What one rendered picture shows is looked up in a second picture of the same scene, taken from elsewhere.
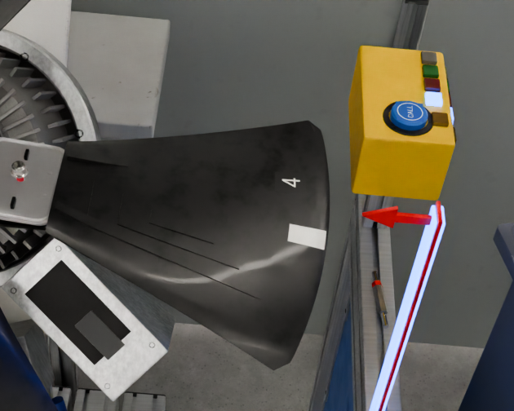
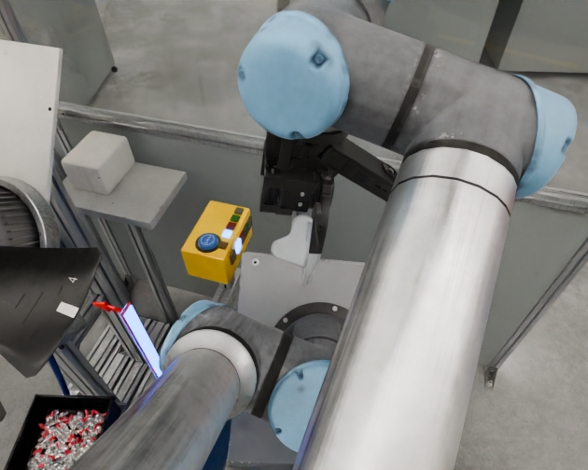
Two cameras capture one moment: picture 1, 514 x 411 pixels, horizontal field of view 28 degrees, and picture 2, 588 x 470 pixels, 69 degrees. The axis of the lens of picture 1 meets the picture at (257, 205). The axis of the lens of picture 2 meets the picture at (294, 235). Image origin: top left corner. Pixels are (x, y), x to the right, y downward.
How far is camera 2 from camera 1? 0.62 m
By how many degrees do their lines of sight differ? 13
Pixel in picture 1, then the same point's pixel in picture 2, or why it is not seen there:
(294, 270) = (52, 326)
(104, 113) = (132, 214)
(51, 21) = (41, 179)
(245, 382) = not seen: hidden behind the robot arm
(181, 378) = not seen: hidden behind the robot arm
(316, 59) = (258, 195)
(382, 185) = (199, 273)
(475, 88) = (335, 217)
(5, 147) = not seen: outside the picture
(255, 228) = (42, 302)
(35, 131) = not seen: outside the picture
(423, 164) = (213, 267)
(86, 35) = (145, 175)
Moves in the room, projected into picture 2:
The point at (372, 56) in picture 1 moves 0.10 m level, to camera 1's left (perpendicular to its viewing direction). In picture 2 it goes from (212, 207) to (173, 197)
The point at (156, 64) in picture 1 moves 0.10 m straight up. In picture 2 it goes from (168, 192) to (161, 167)
